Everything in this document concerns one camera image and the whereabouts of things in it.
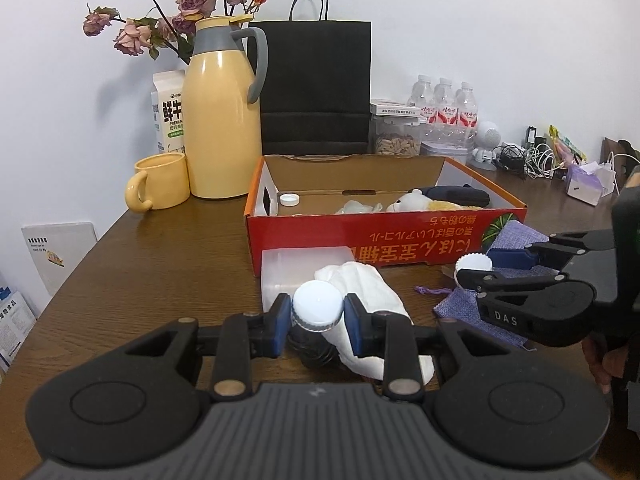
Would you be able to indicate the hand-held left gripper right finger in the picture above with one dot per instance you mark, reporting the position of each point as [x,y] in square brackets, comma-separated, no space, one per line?
[352,327]

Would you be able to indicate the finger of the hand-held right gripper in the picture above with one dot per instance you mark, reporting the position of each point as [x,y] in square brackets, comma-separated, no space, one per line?
[530,305]
[510,258]

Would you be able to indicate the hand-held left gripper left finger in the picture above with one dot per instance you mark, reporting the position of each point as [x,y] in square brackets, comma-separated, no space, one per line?
[281,322]

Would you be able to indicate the white bottle cap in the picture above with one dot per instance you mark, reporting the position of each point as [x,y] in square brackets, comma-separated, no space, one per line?
[317,302]
[289,200]
[472,264]

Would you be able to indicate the white tissue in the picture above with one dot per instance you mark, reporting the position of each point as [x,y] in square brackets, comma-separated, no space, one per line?
[370,285]

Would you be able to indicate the dark blue pouch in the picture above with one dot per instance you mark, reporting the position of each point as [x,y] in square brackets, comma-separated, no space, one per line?
[455,193]

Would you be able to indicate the red cardboard box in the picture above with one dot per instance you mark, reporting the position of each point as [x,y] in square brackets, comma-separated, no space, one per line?
[310,240]

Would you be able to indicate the yellow white plush toy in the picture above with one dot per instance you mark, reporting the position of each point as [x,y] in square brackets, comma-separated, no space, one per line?
[415,202]

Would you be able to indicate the iridescent ball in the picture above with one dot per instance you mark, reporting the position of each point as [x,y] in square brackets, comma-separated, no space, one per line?
[357,206]

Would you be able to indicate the person's right hand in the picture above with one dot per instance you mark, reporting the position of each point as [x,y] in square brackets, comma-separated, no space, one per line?
[605,360]

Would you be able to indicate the clear plastic box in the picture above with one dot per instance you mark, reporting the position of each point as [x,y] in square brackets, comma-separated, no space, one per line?
[285,270]

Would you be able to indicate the purple tissue pack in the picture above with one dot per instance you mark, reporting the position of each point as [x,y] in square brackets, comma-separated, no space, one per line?
[585,187]

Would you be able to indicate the small black device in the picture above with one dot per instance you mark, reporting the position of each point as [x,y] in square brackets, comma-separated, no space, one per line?
[534,137]

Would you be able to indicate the brown paper bag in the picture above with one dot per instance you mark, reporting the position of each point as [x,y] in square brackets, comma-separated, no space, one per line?
[612,146]

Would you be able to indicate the white robot toy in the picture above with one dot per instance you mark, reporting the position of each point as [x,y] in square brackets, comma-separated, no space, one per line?
[489,135]

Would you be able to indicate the grey tin box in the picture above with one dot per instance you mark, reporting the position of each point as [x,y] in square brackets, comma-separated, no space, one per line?
[445,149]

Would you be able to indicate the colourful snack packet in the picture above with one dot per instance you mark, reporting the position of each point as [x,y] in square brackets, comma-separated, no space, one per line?
[565,142]

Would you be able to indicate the clear water bottle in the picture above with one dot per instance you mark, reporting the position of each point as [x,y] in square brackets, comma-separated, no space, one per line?
[466,110]
[421,97]
[444,105]

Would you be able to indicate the clear nut container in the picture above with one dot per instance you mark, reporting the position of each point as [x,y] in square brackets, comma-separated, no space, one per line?
[395,142]

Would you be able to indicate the yellow mug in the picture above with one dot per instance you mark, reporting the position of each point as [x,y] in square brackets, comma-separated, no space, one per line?
[160,180]

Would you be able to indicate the white flat box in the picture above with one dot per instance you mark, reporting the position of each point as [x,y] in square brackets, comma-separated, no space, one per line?
[395,109]

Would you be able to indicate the yellow thermos jug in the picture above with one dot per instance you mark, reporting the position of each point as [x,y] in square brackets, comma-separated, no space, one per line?
[220,125]

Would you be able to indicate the white milk carton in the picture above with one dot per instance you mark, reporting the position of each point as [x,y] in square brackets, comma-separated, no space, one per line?
[167,115]

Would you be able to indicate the black paper bag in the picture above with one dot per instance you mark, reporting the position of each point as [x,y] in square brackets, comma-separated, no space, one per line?
[315,80]

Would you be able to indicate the blue white booklet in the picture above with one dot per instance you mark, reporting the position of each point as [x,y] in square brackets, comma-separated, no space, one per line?
[15,320]

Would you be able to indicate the dried pink rose bouquet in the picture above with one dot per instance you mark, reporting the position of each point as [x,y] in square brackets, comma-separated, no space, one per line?
[192,0]

